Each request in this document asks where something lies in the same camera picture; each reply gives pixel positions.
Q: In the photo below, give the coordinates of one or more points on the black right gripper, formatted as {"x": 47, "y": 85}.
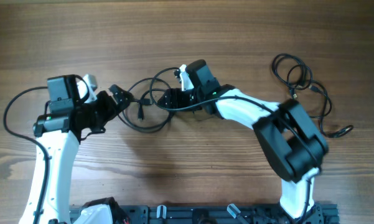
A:
{"x": 176, "y": 101}

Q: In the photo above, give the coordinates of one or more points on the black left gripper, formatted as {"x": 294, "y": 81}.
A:
{"x": 112, "y": 110}

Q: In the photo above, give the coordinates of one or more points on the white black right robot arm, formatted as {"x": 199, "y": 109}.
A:
{"x": 291, "y": 143}

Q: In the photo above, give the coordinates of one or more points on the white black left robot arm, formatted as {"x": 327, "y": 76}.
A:
{"x": 73, "y": 107}

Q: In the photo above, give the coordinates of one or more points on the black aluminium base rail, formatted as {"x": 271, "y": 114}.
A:
{"x": 255, "y": 214}

